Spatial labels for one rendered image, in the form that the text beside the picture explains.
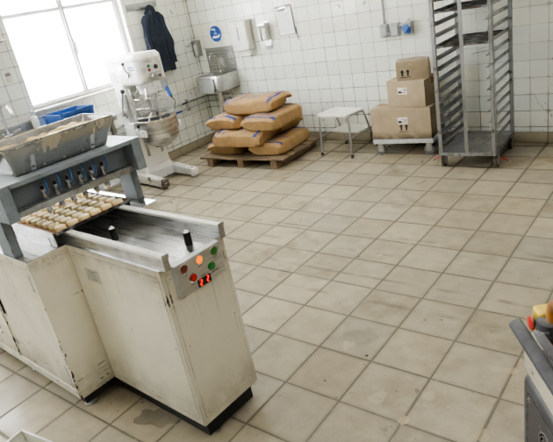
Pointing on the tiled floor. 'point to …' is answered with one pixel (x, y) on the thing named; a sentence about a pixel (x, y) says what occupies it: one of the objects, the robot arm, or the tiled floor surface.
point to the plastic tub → (27, 438)
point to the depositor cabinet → (46, 311)
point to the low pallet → (262, 155)
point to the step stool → (345, 124)
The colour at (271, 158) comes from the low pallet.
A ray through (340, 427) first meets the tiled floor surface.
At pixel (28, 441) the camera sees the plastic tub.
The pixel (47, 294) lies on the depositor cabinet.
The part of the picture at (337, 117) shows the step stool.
